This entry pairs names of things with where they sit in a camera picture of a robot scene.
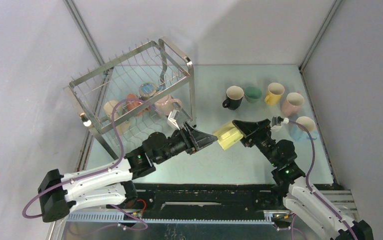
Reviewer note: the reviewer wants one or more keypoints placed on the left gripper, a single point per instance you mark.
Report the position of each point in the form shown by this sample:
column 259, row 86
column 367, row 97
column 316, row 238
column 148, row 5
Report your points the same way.
column 194, row 140

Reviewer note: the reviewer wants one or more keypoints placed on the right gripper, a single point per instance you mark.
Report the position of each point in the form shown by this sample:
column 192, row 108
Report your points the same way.
column 247, row 127

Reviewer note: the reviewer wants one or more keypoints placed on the yellow-green mug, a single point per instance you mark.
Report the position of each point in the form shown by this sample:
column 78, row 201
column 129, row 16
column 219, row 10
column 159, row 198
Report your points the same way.
column 227, row 135

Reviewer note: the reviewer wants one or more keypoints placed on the mint green mug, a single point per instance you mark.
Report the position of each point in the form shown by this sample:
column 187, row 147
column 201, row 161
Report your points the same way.
column 252, row 94

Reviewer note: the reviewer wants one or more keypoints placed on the black mug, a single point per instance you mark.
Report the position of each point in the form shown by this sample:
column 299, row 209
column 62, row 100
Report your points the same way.
column 234, row 96

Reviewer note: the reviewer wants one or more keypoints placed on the yellow mug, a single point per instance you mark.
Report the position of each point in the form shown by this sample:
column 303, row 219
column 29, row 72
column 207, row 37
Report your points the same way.
column 274, row 93

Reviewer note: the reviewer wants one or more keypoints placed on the pink faceted mug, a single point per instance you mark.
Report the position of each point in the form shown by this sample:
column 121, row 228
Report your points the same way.
column 292, row 104

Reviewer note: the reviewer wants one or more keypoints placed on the large pink mug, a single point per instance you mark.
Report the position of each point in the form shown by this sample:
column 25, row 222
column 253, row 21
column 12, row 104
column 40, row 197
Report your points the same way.
column 166, row 104

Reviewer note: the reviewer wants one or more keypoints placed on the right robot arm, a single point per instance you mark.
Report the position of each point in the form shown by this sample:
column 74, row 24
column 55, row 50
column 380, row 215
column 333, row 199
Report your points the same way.
column 296, row 191

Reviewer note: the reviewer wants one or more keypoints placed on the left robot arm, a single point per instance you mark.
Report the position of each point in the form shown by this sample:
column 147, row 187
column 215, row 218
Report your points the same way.
column 112, row 184

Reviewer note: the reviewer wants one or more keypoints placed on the steel two-tier dish rack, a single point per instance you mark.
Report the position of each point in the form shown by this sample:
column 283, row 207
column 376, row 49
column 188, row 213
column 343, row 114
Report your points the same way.
column 160, row 62

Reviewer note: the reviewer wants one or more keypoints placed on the blue-rimmed cup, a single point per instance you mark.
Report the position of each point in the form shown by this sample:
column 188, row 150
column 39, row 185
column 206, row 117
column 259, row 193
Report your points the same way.
column 149, row 89

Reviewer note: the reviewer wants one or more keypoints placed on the cream decorated mug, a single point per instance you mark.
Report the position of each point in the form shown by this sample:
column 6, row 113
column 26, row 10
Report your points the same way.
column 108, row 108

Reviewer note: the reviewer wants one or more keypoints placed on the orange-red cup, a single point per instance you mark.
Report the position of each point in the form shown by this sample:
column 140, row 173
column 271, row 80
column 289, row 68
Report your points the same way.
column 130, row 105

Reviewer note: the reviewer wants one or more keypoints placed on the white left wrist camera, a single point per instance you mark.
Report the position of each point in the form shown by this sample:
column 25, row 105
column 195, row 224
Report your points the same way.
column 172, row 119

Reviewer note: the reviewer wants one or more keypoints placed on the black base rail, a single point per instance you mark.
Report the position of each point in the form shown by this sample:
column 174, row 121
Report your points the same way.
column 206, row 202

